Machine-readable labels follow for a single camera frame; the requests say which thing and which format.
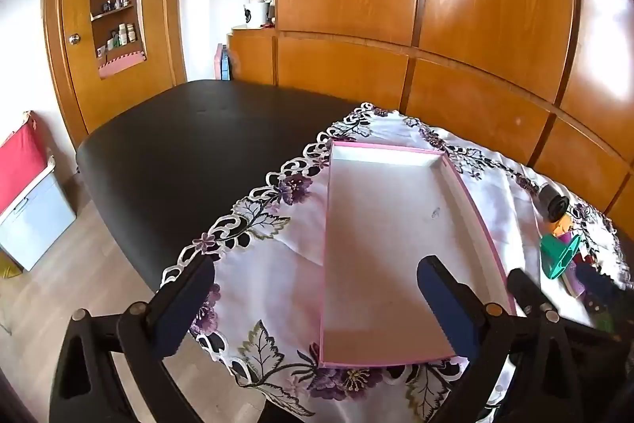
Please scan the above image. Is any red cloth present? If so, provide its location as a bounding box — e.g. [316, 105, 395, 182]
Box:
[0, 112, 47, 211]

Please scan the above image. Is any wooden wall cabinet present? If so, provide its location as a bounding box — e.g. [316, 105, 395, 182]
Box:
[230, 0, 633, 231]

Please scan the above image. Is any black cylindrical cap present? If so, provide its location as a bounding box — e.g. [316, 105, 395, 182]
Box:
[536, 184, 569, 222]

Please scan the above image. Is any white floral embroidered tablecloth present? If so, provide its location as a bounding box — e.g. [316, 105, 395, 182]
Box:
[159, 101, 633, 423]

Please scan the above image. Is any orange plastic piece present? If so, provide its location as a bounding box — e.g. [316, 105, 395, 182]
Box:
[548, 214, 574, 237]

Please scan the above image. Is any grey storage box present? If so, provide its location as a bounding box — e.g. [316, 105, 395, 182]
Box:
[0, 155, 76, 270]

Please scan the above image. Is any green plastic funnel cup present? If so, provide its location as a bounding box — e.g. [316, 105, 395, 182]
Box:
[539, 234, 580, 279]

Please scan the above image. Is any white kettle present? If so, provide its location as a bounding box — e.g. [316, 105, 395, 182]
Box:
[244, 0, 270, 29]

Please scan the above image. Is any pink shallow tray box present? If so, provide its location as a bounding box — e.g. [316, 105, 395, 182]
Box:
[319, 142, 515, 368]

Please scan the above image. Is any wooden door with shelves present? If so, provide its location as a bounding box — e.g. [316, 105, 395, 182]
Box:
[43, 0, 186, 145]

